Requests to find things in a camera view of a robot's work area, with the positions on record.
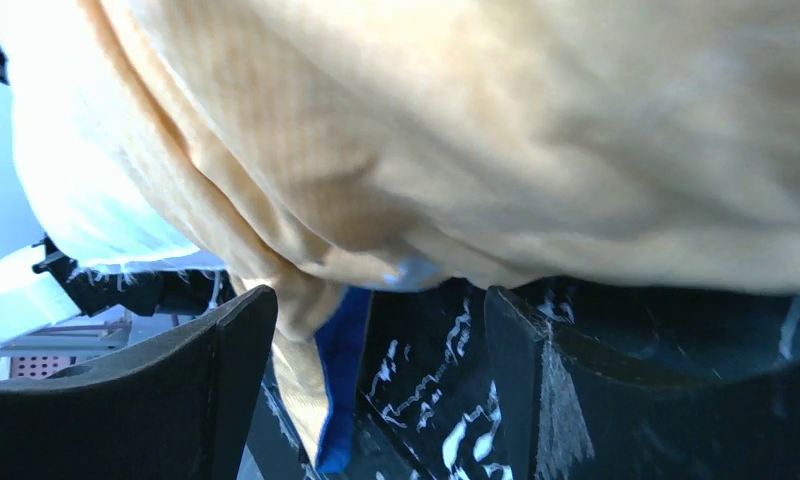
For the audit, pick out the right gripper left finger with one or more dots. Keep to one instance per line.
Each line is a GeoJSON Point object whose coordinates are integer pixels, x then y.
{"type": "Point", "coordinates": [176, 406]}

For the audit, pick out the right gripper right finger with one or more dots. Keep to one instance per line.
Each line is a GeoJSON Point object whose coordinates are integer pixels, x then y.
{"type": "Point", "coordinates": [610, 383]}

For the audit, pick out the white pillow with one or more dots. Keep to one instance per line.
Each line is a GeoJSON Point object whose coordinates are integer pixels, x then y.
{"type": "Point", "coordinates": [67, 163]}

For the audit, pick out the blue and yellow pillowcase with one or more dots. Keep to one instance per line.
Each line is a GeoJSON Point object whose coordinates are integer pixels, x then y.
{"type": "Point", "coordinates": [321, 146]}

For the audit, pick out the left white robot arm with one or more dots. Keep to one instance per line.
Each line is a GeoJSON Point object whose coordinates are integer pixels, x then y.
{"type": "Point", "coordinates": [40, 287]}

